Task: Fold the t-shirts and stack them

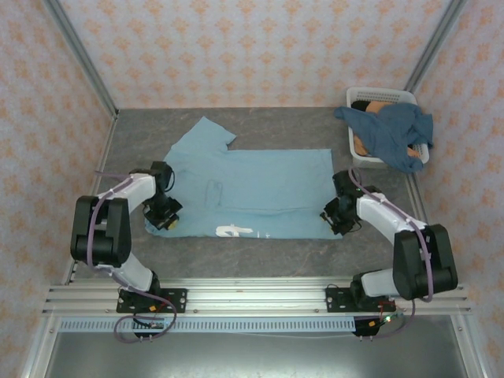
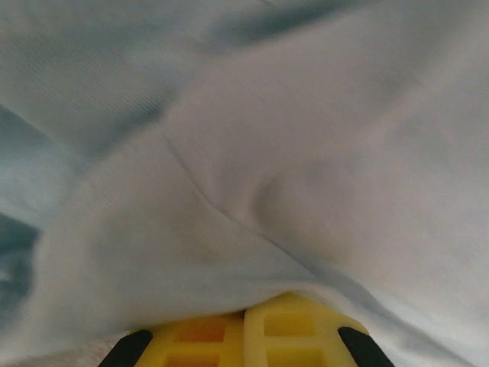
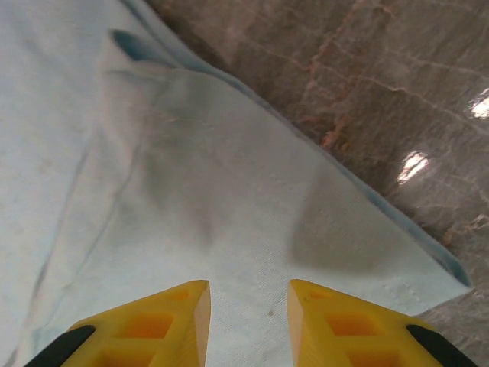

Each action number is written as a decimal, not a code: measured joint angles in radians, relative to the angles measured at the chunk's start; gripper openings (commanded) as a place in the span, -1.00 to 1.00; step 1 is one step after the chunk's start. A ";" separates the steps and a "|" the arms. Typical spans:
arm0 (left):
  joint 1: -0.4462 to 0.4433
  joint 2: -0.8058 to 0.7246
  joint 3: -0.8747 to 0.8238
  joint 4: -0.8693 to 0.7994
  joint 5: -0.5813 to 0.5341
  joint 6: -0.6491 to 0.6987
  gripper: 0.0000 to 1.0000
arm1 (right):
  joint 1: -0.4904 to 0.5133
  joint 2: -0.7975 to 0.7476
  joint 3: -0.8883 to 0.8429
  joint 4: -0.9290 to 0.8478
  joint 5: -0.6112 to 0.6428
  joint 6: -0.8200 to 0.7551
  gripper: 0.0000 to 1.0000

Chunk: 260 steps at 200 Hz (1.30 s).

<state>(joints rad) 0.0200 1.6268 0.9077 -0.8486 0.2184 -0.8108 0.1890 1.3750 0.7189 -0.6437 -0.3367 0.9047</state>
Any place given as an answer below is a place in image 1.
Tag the light blue printed t-shirt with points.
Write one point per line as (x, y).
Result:
(275, 177)

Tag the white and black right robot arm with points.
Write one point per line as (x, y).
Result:
(378, 212)

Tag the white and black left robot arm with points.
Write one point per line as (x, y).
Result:
(138, 193)

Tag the orange garment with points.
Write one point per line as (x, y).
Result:
(360, 146)

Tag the dark blue t-shirt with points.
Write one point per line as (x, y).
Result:
(386, 134)

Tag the black garment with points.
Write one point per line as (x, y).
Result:
(359, 105)

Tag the white plastic laundry basket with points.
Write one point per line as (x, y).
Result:
(378, 93)

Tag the small circuit board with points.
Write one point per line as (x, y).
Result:
(156, 325)

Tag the steel lower panel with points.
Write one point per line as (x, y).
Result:
(256, 354)

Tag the aluminium side rail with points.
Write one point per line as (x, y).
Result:
(417, 197)
(103, 157)

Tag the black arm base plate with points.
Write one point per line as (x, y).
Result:
(334, 299)
(177, 299)

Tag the wide aluminium mounting rail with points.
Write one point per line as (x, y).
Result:
(256, 295)

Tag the aluminium frame post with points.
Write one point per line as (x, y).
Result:
(435, 43)
(80, 55)

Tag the aluminium frame leg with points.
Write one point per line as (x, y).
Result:
(470, 350)
(37, 350)

